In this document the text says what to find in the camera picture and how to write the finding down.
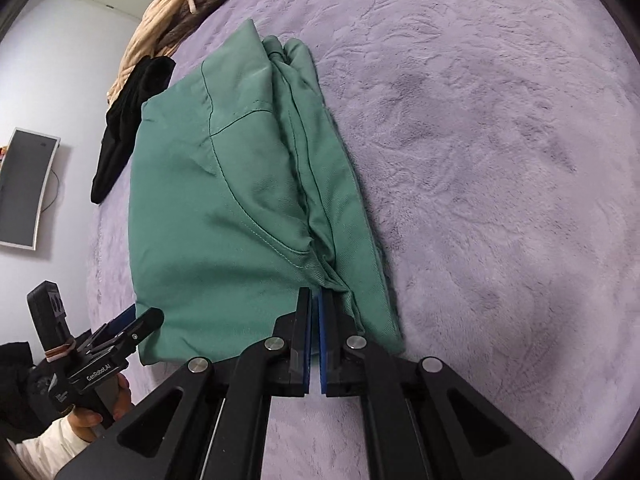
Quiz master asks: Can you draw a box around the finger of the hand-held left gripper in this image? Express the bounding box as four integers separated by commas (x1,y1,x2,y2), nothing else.
111,307,165,343
98,303,138,337

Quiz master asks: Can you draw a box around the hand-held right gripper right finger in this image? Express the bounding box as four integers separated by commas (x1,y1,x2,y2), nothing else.
318,290,572,480

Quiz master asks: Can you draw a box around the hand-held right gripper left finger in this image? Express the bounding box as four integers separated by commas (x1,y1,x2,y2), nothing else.
55,287,313,480

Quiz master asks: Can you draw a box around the green shirt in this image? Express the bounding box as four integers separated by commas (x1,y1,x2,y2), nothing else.
127,19,407,367

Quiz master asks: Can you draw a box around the person's left forearm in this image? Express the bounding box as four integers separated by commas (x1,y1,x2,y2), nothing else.
7,416,95,467

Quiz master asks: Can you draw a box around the person's left hand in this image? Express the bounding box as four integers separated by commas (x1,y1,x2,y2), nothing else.
64,374,134,445

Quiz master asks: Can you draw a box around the black garment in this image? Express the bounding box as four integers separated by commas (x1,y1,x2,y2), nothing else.
90,56,177,206

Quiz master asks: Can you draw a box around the purple bed blanket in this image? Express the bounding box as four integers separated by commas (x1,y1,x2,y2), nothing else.
90,0,634,480

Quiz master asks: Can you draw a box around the beige brown plush garment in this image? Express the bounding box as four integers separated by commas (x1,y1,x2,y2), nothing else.
106,0,271,106

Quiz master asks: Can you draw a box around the monitor cable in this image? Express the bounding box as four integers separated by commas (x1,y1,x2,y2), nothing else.
42,169,64,212

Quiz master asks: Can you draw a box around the wall-mounted monitor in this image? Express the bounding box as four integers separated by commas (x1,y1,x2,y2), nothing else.
0,128,62,252

